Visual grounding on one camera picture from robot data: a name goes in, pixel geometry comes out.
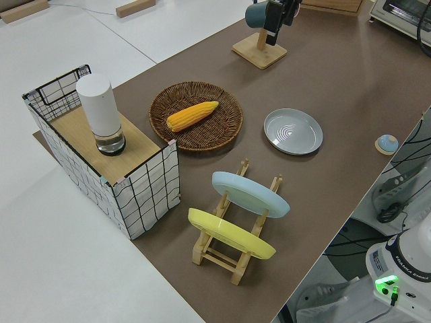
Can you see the black plug with green light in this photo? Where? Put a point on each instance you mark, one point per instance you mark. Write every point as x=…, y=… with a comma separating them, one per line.
x=394, y=294

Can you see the dark blue mug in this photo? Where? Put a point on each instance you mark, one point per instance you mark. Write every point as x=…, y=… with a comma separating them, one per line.
x=255, y=15

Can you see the light blue plate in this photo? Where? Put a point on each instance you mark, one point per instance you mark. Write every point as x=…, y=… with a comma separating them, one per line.
x=249, y=195

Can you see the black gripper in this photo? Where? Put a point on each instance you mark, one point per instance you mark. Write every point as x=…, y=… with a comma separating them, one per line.
x=286, y=1

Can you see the pink mug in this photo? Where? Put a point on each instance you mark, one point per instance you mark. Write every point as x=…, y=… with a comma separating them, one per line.
x=297, y=10

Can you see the wooden plate rack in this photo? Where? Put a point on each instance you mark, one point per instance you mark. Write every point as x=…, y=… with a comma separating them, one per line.
x=219, y=259

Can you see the gray round plate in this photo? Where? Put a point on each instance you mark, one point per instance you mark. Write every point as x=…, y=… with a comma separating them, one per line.
x=293, y=131

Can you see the yellow plate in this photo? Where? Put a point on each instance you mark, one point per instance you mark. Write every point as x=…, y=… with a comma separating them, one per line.
x=229, y=233

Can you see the wooden mug tree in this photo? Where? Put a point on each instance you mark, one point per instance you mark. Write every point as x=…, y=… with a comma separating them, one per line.
x=261, y=54

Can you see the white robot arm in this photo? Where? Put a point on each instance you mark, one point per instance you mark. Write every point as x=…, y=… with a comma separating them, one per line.
x=414, y=255

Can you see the white toaster oven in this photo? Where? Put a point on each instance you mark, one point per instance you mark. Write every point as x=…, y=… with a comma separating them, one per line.
x=397, y=13

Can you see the brown table mat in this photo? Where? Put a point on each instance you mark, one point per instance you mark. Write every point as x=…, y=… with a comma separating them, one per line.
x=336, y=84

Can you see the light wooden block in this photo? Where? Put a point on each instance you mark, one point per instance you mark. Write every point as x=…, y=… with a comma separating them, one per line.
x=134, y=8
x=23, y=10

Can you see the yellow corn cob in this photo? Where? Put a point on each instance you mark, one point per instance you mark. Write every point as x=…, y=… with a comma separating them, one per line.
x=192, y=116

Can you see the brown wicker basket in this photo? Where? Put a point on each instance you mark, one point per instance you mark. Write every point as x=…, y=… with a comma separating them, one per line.
x=215, y=136

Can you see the white cylindrical bottle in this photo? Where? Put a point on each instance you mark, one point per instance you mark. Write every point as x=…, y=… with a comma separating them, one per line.
x=97, y=107

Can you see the small blue dome bell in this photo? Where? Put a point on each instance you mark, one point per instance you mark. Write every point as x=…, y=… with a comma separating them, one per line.
x=388, y=143

